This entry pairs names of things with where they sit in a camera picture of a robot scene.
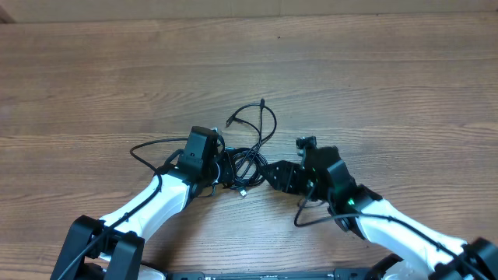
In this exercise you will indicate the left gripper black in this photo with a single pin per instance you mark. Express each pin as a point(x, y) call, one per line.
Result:
point(226, 163)

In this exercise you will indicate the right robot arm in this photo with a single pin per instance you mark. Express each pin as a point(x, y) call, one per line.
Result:
point(417, 251)

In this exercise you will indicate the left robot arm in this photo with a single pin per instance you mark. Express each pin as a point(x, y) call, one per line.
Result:
point(111, 247)

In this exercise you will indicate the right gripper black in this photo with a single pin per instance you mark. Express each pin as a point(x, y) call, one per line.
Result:
point(285, 173)

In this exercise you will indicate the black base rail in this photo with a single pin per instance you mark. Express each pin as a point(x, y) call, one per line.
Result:
point(334, 274)

